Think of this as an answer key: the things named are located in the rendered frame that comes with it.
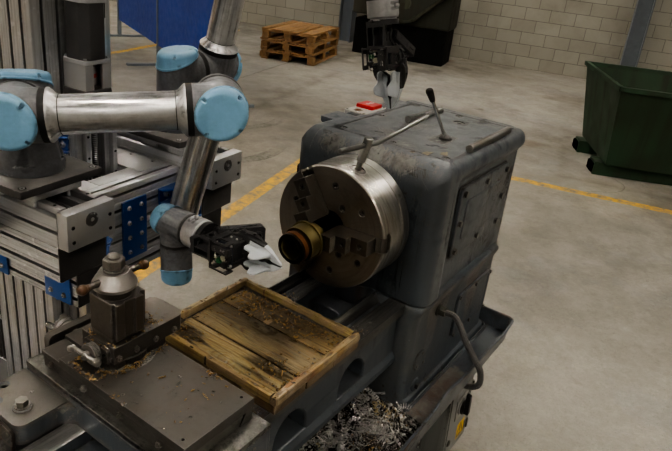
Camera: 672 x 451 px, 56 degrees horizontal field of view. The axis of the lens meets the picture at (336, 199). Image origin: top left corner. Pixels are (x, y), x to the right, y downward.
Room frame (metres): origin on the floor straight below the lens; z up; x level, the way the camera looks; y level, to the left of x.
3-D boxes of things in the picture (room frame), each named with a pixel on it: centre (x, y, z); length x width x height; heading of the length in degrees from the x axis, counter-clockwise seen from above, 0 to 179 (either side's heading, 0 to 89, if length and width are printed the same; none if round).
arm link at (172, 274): (1.34, 0.37, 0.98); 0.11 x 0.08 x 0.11; 16
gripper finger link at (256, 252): (1.18, 0.15, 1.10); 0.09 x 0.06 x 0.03; 57
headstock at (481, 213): (1.78, -0.22, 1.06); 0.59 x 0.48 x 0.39; 147
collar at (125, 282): (0.96, 0.38, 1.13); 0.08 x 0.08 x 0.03
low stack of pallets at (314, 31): (9.69, 0.80, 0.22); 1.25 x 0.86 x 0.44; 165
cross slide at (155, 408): (0.93, 0.33, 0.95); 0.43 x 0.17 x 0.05; 57
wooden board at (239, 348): (1.18, 0.14, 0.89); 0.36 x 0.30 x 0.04; 57
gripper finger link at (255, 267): (1.18, 0.15, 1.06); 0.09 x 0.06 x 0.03; 57
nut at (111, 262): (0.96, 0.38, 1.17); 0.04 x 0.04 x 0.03
